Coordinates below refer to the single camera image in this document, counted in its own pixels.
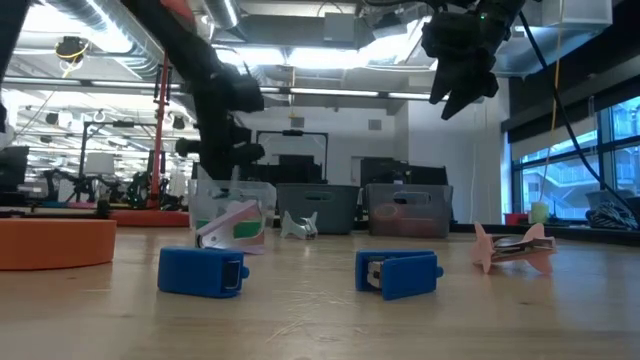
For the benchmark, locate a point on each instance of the red desk lamp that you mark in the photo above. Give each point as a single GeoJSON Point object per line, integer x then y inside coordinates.
{"type": "Point", "coordinates": [159, 130]}

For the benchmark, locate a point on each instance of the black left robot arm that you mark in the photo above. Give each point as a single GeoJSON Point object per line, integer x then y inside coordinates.
{"type": "Point", "coordinates": [190, 50]}

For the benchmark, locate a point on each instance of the pink toy airplane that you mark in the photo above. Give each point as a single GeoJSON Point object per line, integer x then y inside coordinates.
{"type": "Point", "coordinates": [515, 250]}

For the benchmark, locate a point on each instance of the silver staple remover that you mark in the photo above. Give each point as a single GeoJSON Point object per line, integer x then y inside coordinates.
{"type": "Point", "coordinates": [300, 227]}

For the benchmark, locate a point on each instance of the blue mini stapler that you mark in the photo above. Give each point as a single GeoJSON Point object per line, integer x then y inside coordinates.
{"type": "Point", "coordinates": [405, 275]}
{"type": "Point", "coordinates": [195, 272]}

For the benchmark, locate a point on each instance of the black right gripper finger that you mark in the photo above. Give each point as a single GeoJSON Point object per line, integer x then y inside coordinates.
{"type": "Point", "coordinates": [470, 90]}
{"type": "Point", "coordinates": [441, 85]}

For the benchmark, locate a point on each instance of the black cabinet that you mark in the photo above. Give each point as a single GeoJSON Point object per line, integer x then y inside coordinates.
{"type": "Point", "coordinates": [400, 172]}

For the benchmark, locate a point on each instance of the green cup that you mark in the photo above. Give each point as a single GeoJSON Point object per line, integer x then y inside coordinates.
{"type": "Point", "coordinates": [539, 212]}

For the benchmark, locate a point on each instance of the black monitor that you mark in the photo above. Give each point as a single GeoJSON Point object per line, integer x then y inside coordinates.
{"type": "Point", "coordinates": [12, 167]}

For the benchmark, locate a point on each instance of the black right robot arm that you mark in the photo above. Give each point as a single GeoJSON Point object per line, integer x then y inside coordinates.
{"type": "Point", "coordinates": [500, 7]}

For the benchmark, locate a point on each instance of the teal plastic bin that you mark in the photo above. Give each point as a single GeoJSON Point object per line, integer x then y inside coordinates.
{"type": "Point", "coordinates": [320, 210]}

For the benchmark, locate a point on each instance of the clear plastic bin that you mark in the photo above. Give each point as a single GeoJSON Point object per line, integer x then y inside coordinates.
{"type": "Point", "coordinates": [260, 200]}

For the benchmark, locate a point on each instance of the striped bag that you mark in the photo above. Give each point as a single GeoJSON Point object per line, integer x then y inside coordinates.
{"type": "Point", "coordinates": [612, 216]}

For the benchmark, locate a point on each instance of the orange tape roll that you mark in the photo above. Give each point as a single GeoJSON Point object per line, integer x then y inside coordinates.
{"type": "Point", "coordinates": [50, 245]}

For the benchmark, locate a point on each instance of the grey translucent plastic bin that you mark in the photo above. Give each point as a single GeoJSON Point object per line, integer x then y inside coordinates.
{"type": "Point", "coordinates": [410, 215]}

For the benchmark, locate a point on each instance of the red container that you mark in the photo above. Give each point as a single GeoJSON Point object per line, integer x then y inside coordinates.
{"type": "Point", "coordinates": [512, 219]}

